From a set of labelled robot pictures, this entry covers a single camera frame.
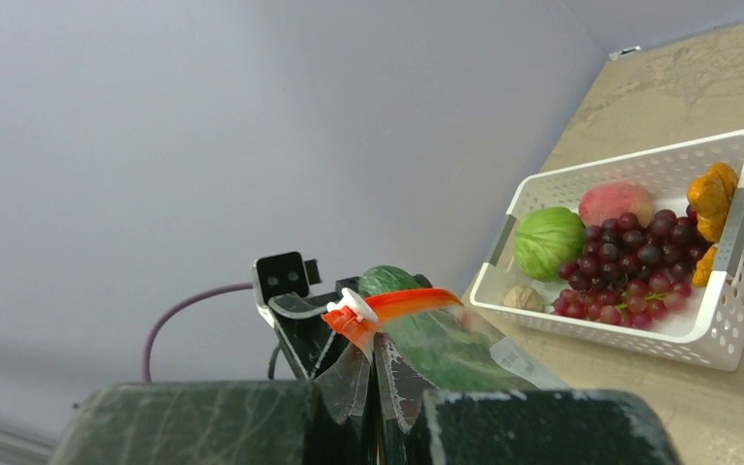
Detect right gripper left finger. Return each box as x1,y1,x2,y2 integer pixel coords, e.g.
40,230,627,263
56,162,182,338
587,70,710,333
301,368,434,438
315,344,372,464

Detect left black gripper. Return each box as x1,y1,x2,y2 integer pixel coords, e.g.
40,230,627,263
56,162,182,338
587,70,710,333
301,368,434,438
267,274,432,380

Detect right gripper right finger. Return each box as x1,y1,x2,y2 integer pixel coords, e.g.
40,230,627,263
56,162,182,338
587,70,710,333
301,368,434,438
374,334,440,464

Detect green cucumber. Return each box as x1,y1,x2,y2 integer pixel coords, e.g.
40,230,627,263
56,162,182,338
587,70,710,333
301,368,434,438
356,264,541,392

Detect clear zip bag orange zipper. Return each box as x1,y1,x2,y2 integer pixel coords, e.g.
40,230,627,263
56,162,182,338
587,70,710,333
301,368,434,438
322,288,569,391

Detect green cabbage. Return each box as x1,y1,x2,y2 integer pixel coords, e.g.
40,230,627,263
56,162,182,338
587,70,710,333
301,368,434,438
513,206,585,282

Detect red grape bunch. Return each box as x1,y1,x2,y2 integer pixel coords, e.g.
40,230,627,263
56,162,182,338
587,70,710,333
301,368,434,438
546,206,710,330

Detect pink peach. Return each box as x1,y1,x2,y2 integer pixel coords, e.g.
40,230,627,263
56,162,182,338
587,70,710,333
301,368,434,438
578,181,654,226

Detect white perforated plastic basket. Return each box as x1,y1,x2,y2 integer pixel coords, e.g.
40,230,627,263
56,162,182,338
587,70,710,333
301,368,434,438
469,129,744,371

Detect aluminium frame rail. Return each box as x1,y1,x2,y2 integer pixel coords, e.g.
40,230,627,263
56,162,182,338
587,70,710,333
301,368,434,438
0,421,58,464

